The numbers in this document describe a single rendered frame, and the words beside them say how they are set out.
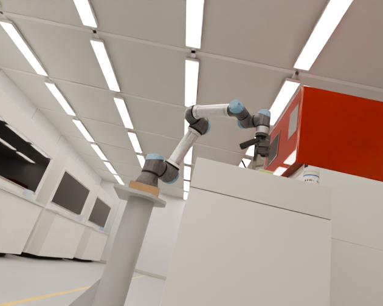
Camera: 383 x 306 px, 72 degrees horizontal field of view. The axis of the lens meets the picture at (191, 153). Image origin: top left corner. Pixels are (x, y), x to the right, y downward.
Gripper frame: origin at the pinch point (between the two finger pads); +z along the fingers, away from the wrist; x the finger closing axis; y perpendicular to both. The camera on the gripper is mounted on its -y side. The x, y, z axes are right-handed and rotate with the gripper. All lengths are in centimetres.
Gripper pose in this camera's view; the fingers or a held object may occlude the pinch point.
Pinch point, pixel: (253, 168)
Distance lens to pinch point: 149.5
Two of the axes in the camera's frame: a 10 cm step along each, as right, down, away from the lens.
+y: 9.5, 1.1, -3.0
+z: -2.0, 9.4, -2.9
